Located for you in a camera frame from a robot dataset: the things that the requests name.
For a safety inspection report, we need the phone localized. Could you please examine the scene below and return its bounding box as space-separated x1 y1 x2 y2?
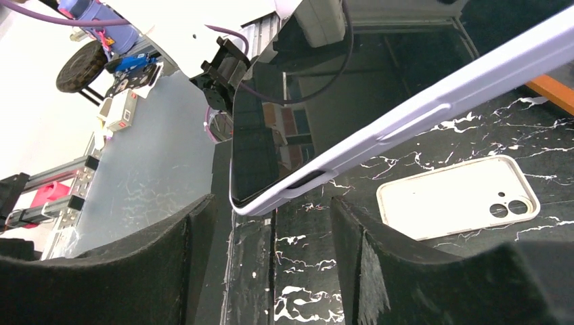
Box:
229 1 573 216

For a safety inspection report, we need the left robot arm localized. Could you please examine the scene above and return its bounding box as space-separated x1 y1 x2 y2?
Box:
108 1 354 112

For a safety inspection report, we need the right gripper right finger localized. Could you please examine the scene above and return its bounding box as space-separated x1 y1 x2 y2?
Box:
330 196 573 324

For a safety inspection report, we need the orange wooden shelf rack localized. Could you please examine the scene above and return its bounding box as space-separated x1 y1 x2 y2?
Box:
525 74 573 115

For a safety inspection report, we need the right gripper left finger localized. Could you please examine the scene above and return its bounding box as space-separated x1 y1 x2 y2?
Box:
1 194 218 324

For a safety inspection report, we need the pink phone case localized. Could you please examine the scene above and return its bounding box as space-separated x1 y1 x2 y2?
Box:
376 155 541 240

